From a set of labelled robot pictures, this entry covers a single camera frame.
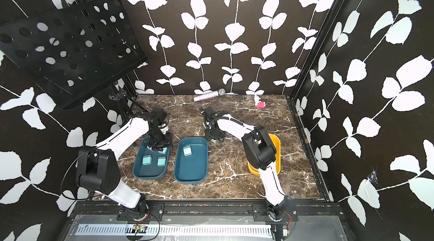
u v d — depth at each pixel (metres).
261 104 1.15
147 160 0.87
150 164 0.87
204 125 0.75
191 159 0.91
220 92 1.18
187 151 0.91
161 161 0.86
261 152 0.54
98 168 0.44
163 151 0.89
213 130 0.73
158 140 0.73
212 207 0.76
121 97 0.80
